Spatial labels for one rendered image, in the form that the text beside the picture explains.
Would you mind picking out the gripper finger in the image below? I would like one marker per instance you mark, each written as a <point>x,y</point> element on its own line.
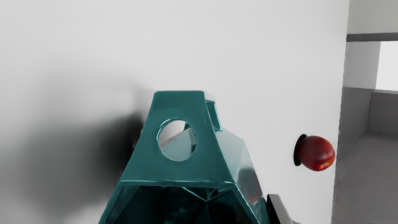
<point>278,211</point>

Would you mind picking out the teal faceted mug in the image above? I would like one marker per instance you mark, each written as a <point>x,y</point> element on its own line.
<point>174,174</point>

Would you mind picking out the red apple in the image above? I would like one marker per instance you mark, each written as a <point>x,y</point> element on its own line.
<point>316,153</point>

